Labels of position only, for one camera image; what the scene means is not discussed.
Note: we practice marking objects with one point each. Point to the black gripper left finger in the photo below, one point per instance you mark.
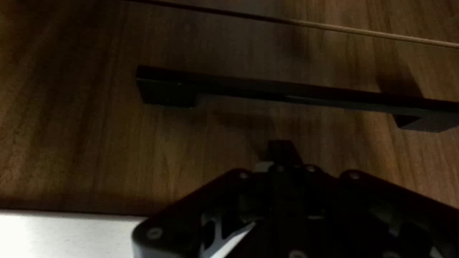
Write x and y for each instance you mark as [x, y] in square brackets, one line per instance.
[275, 153]

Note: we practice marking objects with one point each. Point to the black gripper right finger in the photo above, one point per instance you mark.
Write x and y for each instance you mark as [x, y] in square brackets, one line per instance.
[292, 154]

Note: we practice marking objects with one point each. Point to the white drawer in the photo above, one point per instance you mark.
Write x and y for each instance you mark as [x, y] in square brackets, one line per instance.
[94, 120]

